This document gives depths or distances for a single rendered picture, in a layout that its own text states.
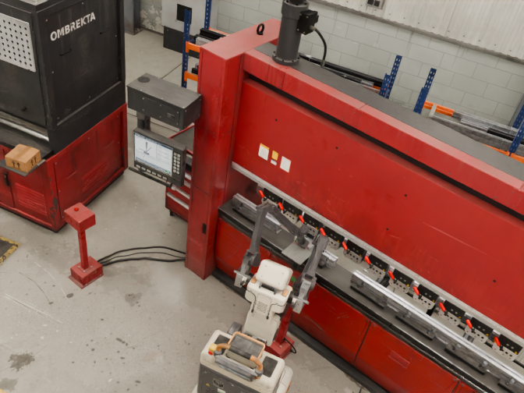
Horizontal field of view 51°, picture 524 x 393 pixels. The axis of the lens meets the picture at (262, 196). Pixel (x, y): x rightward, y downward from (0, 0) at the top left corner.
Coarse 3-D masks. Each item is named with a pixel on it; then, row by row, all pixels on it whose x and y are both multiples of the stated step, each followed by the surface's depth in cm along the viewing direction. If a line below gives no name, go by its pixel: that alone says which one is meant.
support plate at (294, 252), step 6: (288, 246) 434; (294, 246) 435; (300, 246) 436; (312, 246) 438; (282, 252) 429; (288, 252) 430; (294, 252) 430; (300, 252) 431; (306, 252) 432; (294, 258) 425; (300, 258) 426; (306, 258) 427; (300, 264) 422
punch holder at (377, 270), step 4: (372, 256) 403; (372, 260) 406; (376, 260) 403; (380, 260) 401; (368, 264) 409; (376, 264) 405; (380, 264) 403; (384, 264) 400; (388, 264) 399; (368, 268) 411; (372, 268) 409; (376, 268) 406; (380, 268) 404; (384, 268) 401; (388, 268) 409; (372, 272) 410; (376, 272) 408; (380, 272) 407; (384, 272) 403; (380, 276) 408
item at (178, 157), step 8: (136, 128) 424; (144, 128) 430; (144, 136) 420; (152, 136) 418; (160, 136) 424; (168, 144) 413; (176, 144) 415; (176, 152) 414; (184, 152) 413; (136, 160) 439; (176, 160) 418; (184, 160) 419; (144, 168) 439; (152, 168) 436; (176, 168) 423; (184, 168) 425; (160, 176) 436; (168, 176) 432; (176, 176) 428; (184, 176) 430; (176, 184) 433
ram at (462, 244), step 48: (240, 96) 415; (240, 144) 439; (288, 144) 406; (336, 144) 378; (288, 192) 429; (336, 192) 398; (384, 192) 370; (432, 192) 347; (384, 240) 390; (432, 240) 364; (480, 240) 341; (432, 288) 382; (480, 288) 357
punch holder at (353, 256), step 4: (348, 240) 412; (348, 244) 413; (352, 244) 410; (356, 244) 408; (348, 248) 415; (352, 248) 412; (356, 248) 410; (360, 248) 407; (344, 252) 419; (352, 252) 414; (356, 252) 412; (360, 252) 409; (364, 252) 409; (348, 256) 419; (352, 256) 416; (356, 256) 413; (364, 256) 417; (352, 260) 418; (356, 260) 415; (360, 260) 413
